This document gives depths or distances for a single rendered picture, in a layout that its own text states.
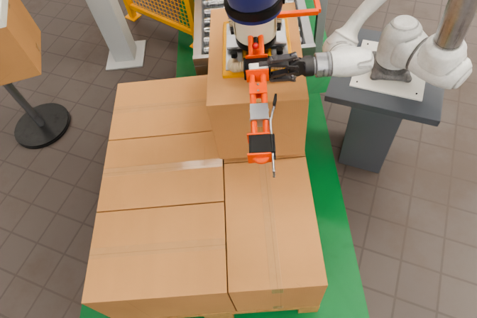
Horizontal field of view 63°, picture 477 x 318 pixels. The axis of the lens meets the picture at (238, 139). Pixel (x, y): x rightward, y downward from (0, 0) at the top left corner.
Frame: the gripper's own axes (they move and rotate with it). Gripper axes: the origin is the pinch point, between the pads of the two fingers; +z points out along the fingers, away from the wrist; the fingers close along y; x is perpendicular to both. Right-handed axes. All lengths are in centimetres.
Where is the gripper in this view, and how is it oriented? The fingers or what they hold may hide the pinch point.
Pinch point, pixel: (258, 70)
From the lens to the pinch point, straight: 144.0
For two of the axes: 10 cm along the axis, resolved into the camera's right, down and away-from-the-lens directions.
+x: -0.5, -8.2, 5.6
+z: -10.0, 0.8, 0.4
